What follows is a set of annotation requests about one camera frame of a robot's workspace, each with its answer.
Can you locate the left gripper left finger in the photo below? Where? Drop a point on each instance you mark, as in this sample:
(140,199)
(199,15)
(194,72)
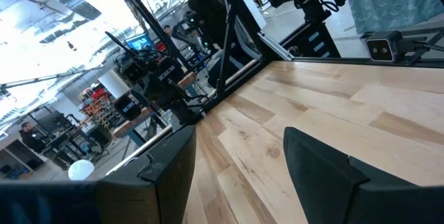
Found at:
(104,203)

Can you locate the lamp with white bulb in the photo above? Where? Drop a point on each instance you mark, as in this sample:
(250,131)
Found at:
(80,170)

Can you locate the person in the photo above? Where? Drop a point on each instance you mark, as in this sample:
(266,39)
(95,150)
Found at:
(211,16)

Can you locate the black metal table frame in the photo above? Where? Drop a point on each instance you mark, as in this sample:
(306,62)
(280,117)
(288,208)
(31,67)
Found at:
(255,31)

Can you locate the silver bracket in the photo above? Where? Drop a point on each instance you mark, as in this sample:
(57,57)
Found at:
(275,45)

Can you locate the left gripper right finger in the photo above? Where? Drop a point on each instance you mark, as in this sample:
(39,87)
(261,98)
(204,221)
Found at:
(347,196)

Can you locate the small black table camera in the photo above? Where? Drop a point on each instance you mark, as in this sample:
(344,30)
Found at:
(381,47)

